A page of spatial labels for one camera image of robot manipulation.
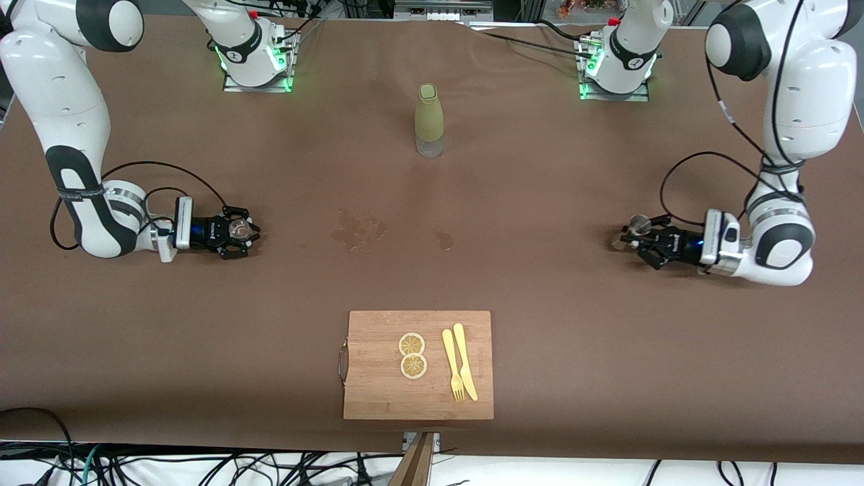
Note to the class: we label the lemon slice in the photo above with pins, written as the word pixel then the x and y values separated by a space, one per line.
pixel 412 344
pixel 414 366

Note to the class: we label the grey power strip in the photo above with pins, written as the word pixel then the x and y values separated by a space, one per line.
pixel 445 12

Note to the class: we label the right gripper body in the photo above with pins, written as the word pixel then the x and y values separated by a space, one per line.
pixel 206 232

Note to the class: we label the wooden post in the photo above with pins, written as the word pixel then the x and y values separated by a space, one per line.
pixel 415 469

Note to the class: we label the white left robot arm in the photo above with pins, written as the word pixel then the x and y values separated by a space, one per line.
pixel 810 101

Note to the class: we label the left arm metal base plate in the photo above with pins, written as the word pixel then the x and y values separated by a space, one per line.
pixel 638 96

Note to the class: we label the wooden cutting board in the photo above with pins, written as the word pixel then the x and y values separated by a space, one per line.
pixel 378 391

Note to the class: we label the green bottle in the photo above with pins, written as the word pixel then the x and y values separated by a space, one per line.
pixel 429 115

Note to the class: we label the clear glass cup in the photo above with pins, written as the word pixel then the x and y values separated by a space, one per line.
pixel 238 229

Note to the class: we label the metal jigger measuring cup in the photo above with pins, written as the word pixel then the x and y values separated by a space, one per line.
pixel 639 222

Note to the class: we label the metal bracket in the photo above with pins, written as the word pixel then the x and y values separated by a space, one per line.
pixel 406 442

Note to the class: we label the yellow plastic fork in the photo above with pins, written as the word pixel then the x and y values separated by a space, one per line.
pixel 448 347

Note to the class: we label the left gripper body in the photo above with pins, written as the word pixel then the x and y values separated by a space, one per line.
pixel 677 244

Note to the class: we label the yellow plastic knife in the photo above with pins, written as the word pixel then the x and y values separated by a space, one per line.
pixel 468 385

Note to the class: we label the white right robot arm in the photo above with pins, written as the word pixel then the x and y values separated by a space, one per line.
pixel 67 101

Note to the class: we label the brown table cover sheet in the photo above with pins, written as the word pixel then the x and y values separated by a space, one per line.
pixel 607 337

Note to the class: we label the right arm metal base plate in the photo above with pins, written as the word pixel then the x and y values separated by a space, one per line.
pixel 233 86

